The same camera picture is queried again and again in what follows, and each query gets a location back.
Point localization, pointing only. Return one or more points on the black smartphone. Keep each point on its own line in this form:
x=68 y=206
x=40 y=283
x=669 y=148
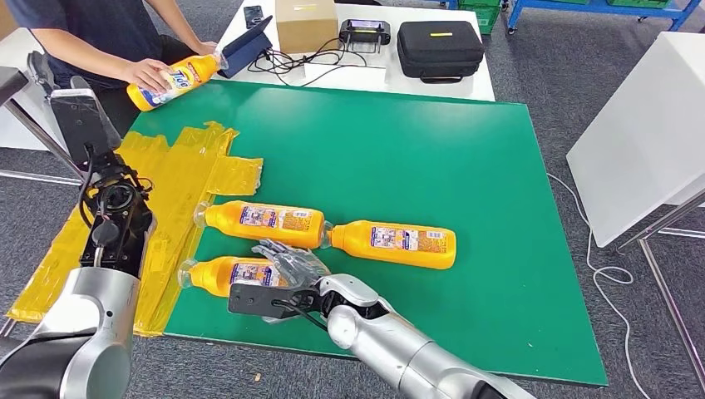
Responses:
x=253 y=16

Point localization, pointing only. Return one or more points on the tablet in blue case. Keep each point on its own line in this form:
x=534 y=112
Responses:
x=245 y=49

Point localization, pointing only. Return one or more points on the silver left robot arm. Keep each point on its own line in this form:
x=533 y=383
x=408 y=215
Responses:
x=99 y=308

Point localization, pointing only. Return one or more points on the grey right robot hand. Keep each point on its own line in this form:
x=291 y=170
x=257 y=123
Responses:
x=297 y=264

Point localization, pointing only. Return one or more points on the black carrying case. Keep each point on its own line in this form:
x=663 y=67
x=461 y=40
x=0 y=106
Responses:
x=440 y=49

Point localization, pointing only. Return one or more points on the brown cardboard panel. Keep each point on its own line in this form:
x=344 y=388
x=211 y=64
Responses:
x=5 y=19

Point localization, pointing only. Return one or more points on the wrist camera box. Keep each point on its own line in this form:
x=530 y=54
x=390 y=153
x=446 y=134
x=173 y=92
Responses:
x=253 y=300
x=82 y=124

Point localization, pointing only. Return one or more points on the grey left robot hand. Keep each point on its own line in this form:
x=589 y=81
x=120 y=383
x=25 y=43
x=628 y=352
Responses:
x=41 y=69

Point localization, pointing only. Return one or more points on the brown cardboard box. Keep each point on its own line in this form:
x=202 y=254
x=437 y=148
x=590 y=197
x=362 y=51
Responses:
x=305 y=25

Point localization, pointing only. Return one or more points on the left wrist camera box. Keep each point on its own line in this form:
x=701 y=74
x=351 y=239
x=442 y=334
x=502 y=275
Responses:
x=82 y=124

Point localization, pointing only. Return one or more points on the person's right hand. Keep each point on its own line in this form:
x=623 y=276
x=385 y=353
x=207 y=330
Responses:
x=146 y=74

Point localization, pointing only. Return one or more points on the person's left forearm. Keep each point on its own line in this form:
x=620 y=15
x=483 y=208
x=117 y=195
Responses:
x=176 y=22

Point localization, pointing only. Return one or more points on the orange detergent bottle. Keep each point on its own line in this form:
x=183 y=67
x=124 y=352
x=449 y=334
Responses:
x=264 y=228
x=201 y=69
x=396 y=253
x=220 y=275

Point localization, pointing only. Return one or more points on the black controller with screen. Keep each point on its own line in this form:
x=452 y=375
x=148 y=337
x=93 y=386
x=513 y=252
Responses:
x=363 y=30

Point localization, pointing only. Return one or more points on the yellow taped cardboard sheet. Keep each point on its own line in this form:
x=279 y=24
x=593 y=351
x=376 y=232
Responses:
x=171 y=182

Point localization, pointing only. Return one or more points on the person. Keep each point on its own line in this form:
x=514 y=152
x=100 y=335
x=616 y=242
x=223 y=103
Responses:
x=110 y=22

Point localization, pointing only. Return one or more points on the flat white box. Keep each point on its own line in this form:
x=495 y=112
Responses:
x=344 y=77

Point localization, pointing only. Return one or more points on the green plastic crate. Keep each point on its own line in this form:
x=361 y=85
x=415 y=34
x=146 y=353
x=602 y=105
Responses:
x=636 y=2
x=480 y=16

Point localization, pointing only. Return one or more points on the white desk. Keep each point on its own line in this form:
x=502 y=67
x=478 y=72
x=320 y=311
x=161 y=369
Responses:
x=443 y=91

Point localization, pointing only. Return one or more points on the blue metal rack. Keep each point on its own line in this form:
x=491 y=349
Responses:
x=597 y=6

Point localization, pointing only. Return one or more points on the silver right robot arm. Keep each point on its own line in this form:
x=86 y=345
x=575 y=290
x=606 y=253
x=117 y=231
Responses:
x=385 y=341

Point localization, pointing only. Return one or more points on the person's right forearm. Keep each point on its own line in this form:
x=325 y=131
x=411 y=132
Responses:
x=82 y=55

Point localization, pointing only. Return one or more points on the white table with metal legs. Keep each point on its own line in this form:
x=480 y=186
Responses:
x=641 y=129

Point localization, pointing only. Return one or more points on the white side table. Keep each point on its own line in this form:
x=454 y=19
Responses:
x=16 y=129

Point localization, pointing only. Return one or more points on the person's left hand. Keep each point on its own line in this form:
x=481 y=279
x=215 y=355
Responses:
x=207 y=48

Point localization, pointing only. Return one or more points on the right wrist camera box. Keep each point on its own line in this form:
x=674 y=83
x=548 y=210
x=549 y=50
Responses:
x=253 y=300

